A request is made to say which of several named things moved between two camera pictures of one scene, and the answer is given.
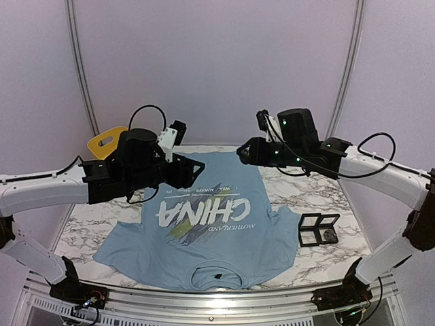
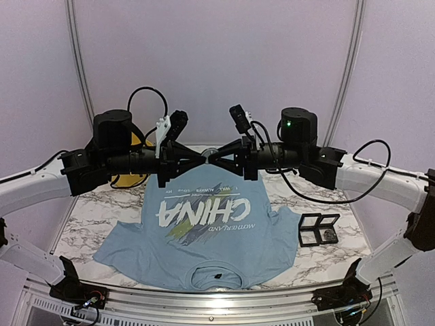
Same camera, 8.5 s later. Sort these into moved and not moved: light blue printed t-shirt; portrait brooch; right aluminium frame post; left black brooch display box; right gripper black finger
Moved: right gripper black finger; portrait brooch
Not moved: light blue printed t-shirt; right aluminium frame post; left black brooch display box
